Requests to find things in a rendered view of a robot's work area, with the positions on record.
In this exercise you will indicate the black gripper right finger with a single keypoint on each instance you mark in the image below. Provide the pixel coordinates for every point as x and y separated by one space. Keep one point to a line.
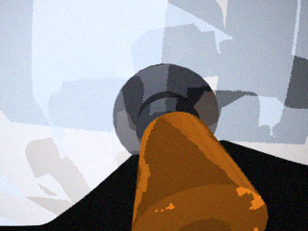
283 186

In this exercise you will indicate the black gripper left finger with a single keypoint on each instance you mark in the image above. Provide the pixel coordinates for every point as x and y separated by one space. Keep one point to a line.
109 207

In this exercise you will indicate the orange knob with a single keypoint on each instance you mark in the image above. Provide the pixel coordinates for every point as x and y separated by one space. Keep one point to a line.
187 181

